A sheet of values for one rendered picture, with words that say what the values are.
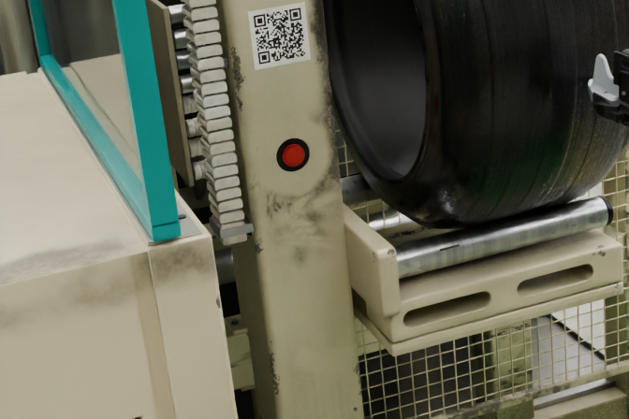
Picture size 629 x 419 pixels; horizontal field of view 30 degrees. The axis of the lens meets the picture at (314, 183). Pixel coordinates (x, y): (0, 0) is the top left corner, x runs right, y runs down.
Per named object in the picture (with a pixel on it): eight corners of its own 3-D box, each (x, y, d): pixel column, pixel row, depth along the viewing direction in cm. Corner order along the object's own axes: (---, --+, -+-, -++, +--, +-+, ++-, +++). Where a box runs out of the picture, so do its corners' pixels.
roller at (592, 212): (389, 280, 154) (380, 247, 155) (379, 284, 158) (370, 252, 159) (618, 222, 164) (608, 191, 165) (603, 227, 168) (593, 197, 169)
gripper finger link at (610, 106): (616, 85, 138) (661, 103, 130) (616, 100, 138) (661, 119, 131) (581, 93, 136) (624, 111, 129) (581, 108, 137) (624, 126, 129)
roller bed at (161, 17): (189, 187, 192) (162, 8, 181) (168, 161, 205) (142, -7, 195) (302, 162, 198) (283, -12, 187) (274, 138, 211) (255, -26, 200)
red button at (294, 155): (285, 169, 153) (282, 148, 152) (280, 166, 155) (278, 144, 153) (306, 165, 154) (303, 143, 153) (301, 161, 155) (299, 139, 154)
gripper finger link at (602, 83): (592, 43, 141) (636, 59, 132) (592, 91, 143) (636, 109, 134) (569, 48, 140) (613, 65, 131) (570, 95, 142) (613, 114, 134)
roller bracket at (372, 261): (383, 321, 152) (376, 252, 149) (285, 220, 188) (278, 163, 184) (406, 315, 153) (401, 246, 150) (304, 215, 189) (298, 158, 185)
